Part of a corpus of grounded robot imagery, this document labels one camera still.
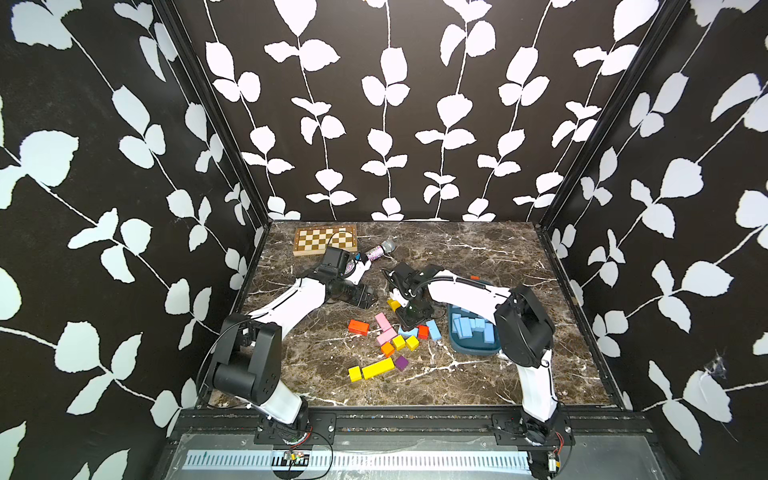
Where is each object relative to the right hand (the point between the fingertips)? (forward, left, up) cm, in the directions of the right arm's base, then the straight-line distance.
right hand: (404, 321), depth 89 cm
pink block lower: (-4, +5, -3) cm, 7 cm away
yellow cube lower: (-6, +2, -2) cm, 6 cm away
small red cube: (-2, -6, -2) cm, 7 cm away
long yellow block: (-13, +7, -3) cm, 15 cm away
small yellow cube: (-15, +14, -2) cm, 20 cm away
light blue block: (-4, -2, -1) cm, 4 cm away
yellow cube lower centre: (-6, -2, -1) cm, 7 cm away
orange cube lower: (-8, +5, -2) cm, 9 cm away
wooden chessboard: (+34, +34, -1) cm, 48 cm away
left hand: (+8, +11, +6) cm, 15 cm away
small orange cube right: (+19, -25, -4) cm, 32 cm away
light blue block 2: (-2, -9, -3) cm, 10 cm away
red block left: (-1, +14, -1) cm, 14 cm away
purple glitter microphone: (+29, +7, 0) cm, 30 cm away
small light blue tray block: (+2, -16, -1) cm, 17 cm away
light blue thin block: (-2, -18, 0) cm, 18 cm away
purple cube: (-12, +1, -3) cm, 12 cm away
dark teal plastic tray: (-8, -20, +3) cm, 22 cm away
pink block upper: (+1, +6, -3) cm, 7 cm away
